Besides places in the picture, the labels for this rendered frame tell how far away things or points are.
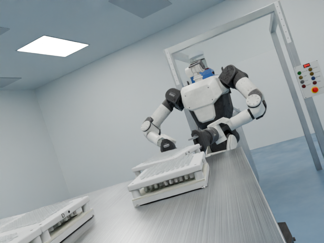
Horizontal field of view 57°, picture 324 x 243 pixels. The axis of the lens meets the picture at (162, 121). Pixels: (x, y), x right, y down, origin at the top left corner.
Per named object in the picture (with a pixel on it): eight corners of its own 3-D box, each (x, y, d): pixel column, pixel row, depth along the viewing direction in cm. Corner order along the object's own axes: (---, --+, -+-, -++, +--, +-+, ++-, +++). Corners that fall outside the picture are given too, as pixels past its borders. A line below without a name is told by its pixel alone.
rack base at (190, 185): (207, 185, 91) (204, 178, 91) (133, 207, 96) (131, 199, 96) (209, 168, 115) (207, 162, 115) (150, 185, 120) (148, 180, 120)
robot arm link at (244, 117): (238, 133, 168) (270, 116, 163) (232, 124, 161) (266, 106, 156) (231, 119, 175) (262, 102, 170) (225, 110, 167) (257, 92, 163)
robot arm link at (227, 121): (213, 140, 166) (235, 128, 163) (206, 126, 167) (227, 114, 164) (214, 139, 172) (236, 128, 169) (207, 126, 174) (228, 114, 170)
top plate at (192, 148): (176, 162, 123) (175, 157, 123) (132, 172, 136) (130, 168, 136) (200, 147, 143) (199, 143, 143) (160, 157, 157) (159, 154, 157)
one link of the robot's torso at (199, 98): (204, 128, 220) (188, 81, 219) (248, 114, 201) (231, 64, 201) (186, 137, 195) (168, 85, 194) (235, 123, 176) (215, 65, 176)
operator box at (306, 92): (328, 91, 228) (317, 59, 228) (304, 99, 234) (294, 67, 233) (327, 91, 234) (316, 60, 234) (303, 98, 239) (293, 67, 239)
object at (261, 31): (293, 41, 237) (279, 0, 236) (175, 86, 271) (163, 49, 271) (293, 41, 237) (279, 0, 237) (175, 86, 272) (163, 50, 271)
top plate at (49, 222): (43, 233, 80) (41, 225, 80) (-22, 249, 87) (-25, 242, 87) (90, 200, 103) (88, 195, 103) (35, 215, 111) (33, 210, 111)
